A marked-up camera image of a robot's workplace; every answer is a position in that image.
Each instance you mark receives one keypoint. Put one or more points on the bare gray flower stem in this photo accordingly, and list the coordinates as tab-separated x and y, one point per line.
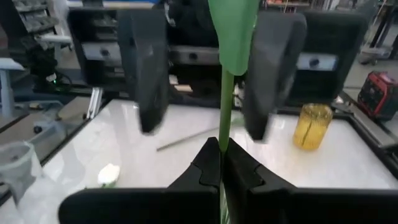
186	138

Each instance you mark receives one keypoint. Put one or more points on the white desk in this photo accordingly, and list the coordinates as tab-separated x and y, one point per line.
9	67

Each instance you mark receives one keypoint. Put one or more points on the red artificial tulip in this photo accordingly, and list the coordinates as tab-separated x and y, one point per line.
226	109

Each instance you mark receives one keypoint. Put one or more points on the white artificial tulip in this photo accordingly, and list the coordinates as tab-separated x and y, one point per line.
109	174

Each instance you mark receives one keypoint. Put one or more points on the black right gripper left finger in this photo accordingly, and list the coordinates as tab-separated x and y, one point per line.
202	168

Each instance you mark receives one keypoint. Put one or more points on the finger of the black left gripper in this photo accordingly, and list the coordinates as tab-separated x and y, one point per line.
143	71
273	71

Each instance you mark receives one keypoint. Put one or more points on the red and black generator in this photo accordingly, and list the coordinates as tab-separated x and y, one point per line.
377	93

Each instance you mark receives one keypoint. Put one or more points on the silver aluminium profile post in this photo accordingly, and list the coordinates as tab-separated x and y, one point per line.
94	102

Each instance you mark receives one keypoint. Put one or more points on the yellow ribbed glass vase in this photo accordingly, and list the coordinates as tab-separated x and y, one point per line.
312	127

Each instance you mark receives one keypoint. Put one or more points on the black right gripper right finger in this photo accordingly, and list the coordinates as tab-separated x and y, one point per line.
245	171

